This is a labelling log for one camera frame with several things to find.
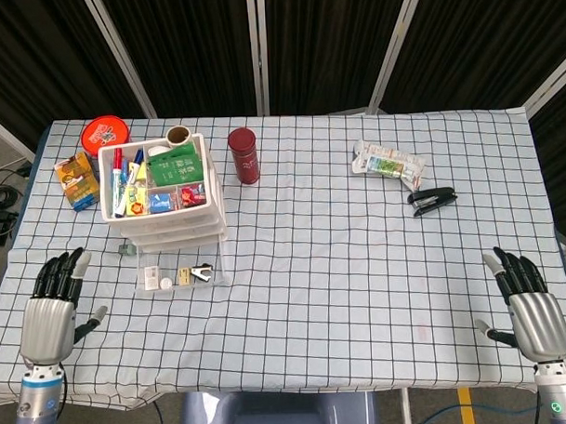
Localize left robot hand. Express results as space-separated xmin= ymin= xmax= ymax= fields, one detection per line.
xmin=17 ymin=245 xmax=111 ymax=369

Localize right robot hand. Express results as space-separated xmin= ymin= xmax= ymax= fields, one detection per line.
xmin=471 ymin=243 xmax=566 ymax=367

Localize clear drawer holding erasers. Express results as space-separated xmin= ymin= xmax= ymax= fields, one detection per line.
xmin=134 ymin=244 xmax=231 ymax=294

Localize clear plastic drawer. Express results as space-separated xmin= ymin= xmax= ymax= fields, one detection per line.
xmin=125 ymin=223 xmax=229 ymax=245
xmin=118 ymin=212 xmax=225 ymax=232

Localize white drawer organizer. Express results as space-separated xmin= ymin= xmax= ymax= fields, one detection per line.
xmin=97 ymin=132 xmax=230 ymax=257

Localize white black-grid tablecloth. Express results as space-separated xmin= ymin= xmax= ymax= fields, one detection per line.
xmin=0 ymin=101 xmax=566 ymax=417

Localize orange and blue carton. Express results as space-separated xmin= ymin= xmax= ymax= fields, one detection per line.
xmin=52 ymin=151 xmax=101 ymax=213

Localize yellow lion print pack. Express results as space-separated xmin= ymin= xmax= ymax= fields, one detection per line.
xmin=123 ymin=186 xmax=150 ymax=217

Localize white metal table leg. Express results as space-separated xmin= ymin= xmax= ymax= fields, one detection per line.
xmin=399 ymin=386 xmax=414 ymax=424

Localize black stapler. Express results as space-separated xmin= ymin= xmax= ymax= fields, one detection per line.
xmin=406 ymin=185 xmax=459 ymax=218

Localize red capped marker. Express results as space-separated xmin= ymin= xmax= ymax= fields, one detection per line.
xmin=111 ymin=147 xmax=125 ymax=214

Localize small blue box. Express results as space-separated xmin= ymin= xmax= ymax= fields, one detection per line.
xmin=148 ymin=191 xmax=172 ymax=213

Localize blue capped marker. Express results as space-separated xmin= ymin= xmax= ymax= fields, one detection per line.
xmin=115 ymin=149 xmax=147 ymax=214

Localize small red print packet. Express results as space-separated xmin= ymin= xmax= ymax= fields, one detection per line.
xmin=178 ymin=184 xmax=205 ymax=207

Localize green tea packet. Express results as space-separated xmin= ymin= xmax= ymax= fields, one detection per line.
xmin=146 ymin=147 xmax=204 ymax=188

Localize red round tin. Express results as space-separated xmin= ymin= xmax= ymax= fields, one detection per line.
xmin=79 ymin=114 xmax=131 ymax=160

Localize crumpled white snack packet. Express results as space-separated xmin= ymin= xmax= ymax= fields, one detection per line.
xmin=351 ymin=138 xmax=427 ymax=192

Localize brown cardboard tape roll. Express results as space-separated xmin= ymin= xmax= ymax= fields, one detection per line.
xmin=165 ymin=124 xmax=192 ymax=148

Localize grey robot torso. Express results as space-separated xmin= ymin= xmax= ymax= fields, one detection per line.
xmin=177 ymin=386 xmax=380 ymax=424

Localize dark red thermos bottle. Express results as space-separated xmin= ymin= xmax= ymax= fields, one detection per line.
xmin=227 ymin=126 xmax=262 ymax=187

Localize black folding screen partition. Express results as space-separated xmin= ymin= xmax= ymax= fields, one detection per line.
xmin=0 ymin=0 xmax=566 ymax=265

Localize blue floor cable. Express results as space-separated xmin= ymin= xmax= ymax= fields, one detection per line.
xmin=413 ymin=398 xmax=541 ymax=424

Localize black floor cables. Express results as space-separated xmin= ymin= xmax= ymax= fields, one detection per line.
xmin=0 ymin=166 xmax=34 ymax=246

